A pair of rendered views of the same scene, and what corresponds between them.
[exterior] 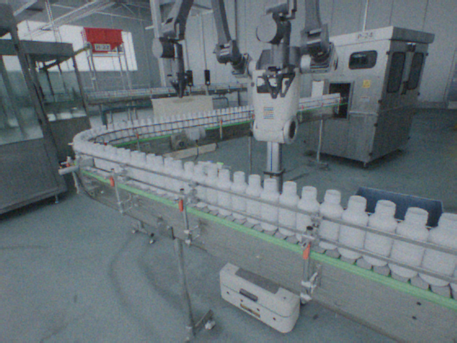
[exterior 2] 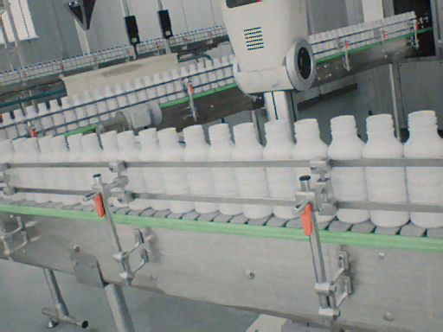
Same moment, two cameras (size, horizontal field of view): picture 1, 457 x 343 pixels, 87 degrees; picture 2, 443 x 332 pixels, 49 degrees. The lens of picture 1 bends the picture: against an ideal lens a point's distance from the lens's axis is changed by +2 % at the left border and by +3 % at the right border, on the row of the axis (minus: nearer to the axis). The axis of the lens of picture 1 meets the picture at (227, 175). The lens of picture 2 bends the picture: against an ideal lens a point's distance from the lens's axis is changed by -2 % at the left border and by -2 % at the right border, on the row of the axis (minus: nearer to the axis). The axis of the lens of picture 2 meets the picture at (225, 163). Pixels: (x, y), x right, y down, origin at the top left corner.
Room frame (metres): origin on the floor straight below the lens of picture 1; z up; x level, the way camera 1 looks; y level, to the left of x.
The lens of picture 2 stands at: (-0.17, -0.09, 1.33)
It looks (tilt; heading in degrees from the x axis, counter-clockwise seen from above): 15 degrees down; 1
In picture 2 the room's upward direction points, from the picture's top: 12 degrees counter-clockwise
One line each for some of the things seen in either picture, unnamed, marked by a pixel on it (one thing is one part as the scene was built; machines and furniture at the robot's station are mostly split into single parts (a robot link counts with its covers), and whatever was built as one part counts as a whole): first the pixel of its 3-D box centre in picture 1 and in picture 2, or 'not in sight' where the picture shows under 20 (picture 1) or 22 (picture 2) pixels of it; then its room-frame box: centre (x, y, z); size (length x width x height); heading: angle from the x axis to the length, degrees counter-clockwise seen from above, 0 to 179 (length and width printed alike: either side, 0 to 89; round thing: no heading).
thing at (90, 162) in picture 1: (85, 181); not in sight; (1.29, 0.82, 0.96); 0.23 x 0.10 x 0.27; 143
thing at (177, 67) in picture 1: (177, 68); not in sight; (1.10, 0.18, 1.51); 0.10 x 0.07 x 0.07; 147
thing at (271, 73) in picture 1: (276, 82); not in sight; (0.81, -0.17, 1.44); 0.07 x 0.07 x 0.09; 52
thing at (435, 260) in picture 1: (441, 249); not in sight; (0.43, -0.47, 1.08); 0.06 x 0.06 x 0.17
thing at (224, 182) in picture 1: (224, 192); (176, 170); (0.78, 0.01, 1.08); 0.06 x 0.06 x 0.17
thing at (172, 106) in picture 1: (185, 126); (132, 118); (5.24, 0.84, 0.59); 1.10 x 0.62 x 1.18; 125
